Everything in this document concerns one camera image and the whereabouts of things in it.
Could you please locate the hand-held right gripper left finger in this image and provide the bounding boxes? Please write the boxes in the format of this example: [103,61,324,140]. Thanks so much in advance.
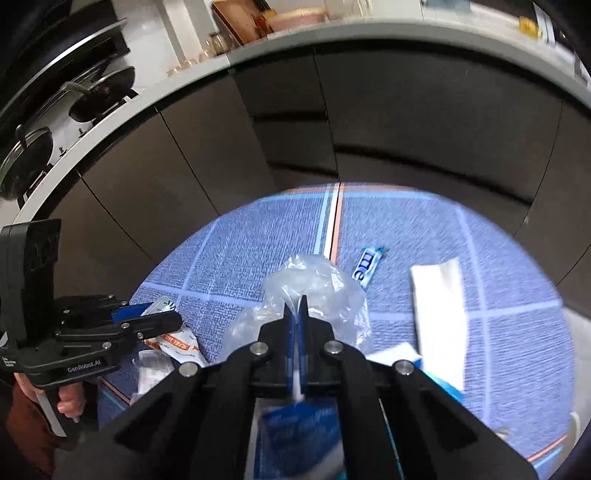
[53,302,297,480]

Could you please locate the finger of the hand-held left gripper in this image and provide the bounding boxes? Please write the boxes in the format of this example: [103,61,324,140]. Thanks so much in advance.
[121,311,184,343]
[111,302,155,325]

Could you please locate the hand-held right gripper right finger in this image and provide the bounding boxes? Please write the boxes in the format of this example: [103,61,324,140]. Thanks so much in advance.
[297,295,539,480]

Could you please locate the orange and white packet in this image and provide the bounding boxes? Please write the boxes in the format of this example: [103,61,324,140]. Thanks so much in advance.
[140,295,208,368]

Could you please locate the clear plastic bag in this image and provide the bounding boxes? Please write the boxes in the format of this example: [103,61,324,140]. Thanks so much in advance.
[225,254,374,365]

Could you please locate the teal blister pack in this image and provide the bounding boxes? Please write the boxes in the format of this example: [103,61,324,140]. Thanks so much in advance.
[368,342,465,403]

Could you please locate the person's left hand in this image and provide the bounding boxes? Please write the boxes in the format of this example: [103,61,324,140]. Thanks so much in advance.
[56,387,86,424]

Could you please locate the white crumpled wrapper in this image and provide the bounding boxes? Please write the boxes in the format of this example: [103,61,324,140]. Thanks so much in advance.
[130,350,180,408]

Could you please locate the blue printed packet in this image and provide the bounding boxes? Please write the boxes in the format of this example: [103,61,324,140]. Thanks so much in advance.
[260,399,346,480]

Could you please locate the blue candy wrapper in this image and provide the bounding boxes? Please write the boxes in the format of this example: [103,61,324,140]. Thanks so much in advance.
[351,246,387,282]

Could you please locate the blue checked tablecloth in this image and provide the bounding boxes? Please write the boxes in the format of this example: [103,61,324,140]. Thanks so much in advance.
[98,182,579,480]

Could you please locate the white paper strip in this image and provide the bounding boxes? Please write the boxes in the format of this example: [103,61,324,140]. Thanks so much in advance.
[410,257,468,391]

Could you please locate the black pan with lid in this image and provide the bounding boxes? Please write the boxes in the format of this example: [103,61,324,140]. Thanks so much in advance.
[0,124,54,200]

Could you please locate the black wok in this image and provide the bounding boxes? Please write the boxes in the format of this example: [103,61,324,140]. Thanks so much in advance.
[61,66,139,124]

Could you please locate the kitchen counter with dark cabinets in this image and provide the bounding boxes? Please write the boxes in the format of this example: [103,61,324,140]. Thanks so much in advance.
[0,16,591,319]

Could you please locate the black range hood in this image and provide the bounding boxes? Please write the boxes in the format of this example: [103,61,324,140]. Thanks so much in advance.
[0,18,131,121]

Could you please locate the glass teapot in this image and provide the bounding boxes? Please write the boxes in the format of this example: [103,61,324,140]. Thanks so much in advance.
[198,31,242,61]

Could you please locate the wooden cutting board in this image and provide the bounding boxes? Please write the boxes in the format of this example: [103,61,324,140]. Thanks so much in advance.
[211,0,274,47]

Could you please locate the pink bowl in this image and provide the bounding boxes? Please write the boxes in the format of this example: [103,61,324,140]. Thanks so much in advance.
[269,7,330,34]

